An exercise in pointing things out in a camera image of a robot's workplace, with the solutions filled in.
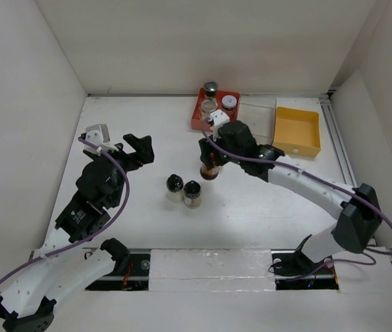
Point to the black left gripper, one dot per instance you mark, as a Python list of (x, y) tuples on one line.
[(144, 153)]

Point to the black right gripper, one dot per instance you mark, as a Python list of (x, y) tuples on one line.
[(207, 150)]

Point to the red-lid dark sauce jar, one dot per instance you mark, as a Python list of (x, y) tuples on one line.
[(209, 174)]

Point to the silver-lid clear glass jar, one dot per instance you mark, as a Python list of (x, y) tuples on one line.
[(208, 106)]

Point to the white-lid small brown jar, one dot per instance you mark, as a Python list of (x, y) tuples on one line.
[(229, 105)]

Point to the silver-cap white spice shaker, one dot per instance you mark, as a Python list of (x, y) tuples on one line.
[(210, 90)]

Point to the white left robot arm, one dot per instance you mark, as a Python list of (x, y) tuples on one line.
[(31, 293)]

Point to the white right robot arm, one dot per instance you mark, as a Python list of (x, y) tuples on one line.
[(356, 210)]

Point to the red plastic bin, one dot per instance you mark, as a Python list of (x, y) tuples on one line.
[(197, 121)]

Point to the black-cap brown spice bottle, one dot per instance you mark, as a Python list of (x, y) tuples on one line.
[(192, 194)]

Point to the black-cap white spice bottle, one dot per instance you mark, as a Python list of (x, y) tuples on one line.
[(175, 187)]

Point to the clear plastic bin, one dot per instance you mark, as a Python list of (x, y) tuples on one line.
[(258, 113)]

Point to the yellow plastic bin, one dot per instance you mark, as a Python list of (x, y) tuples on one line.
[(297, 132)]

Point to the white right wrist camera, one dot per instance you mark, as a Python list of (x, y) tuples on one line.
[(216, 120)]

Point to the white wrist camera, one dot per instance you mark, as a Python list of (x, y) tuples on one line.
[(98, 136), (216, 120)]

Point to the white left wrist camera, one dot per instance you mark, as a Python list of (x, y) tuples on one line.
[(98, 136)]

